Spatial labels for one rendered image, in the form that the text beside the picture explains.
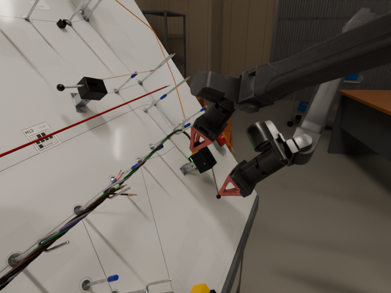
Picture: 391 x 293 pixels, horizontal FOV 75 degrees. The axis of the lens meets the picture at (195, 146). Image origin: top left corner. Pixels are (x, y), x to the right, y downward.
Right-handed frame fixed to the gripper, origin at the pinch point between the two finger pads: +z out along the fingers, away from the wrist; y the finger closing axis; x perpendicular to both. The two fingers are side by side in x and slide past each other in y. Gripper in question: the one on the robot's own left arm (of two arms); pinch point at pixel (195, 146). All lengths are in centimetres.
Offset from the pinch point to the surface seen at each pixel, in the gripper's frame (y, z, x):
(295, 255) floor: -97, 79, 94
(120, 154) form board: 17.4, 3.2, -10.9
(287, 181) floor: -203, 86, 82
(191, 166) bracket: 1.2, 5.2, 2.5
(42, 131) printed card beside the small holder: 29.9, -0.7, -20.9
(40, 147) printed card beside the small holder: 32.1, 0.3, -18.5
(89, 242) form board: 35.0, 7.1, -1.5
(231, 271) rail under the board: 8.6, 18.7, 28.9
